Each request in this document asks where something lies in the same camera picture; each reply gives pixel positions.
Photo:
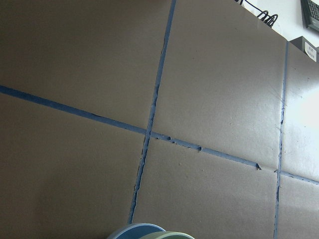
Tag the blue bowl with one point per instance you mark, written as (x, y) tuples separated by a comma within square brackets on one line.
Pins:
[(135, 231)]

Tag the black labelled box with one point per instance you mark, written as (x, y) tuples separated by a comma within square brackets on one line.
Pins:
[(306, 47)]

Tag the green bowl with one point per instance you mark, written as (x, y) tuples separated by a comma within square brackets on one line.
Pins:
[(167, 235)]

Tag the black keyboard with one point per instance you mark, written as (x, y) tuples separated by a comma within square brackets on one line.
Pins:
[(311, 14)]

